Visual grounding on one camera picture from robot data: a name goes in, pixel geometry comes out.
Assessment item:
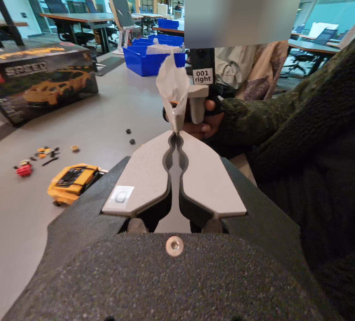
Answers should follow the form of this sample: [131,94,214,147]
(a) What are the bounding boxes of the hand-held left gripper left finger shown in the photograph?
[102,130,177,232]

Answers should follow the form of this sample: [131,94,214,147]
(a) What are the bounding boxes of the cluster of tiny lego parts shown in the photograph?
[30,147,60,167]

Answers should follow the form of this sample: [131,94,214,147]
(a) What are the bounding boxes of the black pole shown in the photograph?
[0,0,25,47]

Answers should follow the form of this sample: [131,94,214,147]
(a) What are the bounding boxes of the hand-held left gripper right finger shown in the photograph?
[178,131,248,232]

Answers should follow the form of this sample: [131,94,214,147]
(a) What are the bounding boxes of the black lego set box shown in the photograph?
[0,46,99,127]

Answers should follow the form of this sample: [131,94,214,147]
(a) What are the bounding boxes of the yellow lego car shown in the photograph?
[47,163,109,207]

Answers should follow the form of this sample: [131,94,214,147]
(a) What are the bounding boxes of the white papers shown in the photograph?
[146,39,182,55]

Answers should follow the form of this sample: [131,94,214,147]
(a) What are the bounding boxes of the person's right hand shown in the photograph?
[180,100,225,140]

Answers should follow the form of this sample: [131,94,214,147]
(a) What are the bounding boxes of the white paper bag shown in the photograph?
[156,49,191,134]

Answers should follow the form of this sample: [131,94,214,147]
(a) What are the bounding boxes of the long office desk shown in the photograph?
[40,13,117,54]

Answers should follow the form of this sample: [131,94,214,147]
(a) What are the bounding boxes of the white easel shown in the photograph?
[112,26,136,55]

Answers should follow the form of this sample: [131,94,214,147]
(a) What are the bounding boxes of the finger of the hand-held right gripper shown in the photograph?
[186,85,209,99]

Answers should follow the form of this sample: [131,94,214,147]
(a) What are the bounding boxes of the blue plastic bin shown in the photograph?
[123,37,186,77]
[158,19,180,30]

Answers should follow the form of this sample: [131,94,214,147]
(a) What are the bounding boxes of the dark office chair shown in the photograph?
[41,0,69,14]

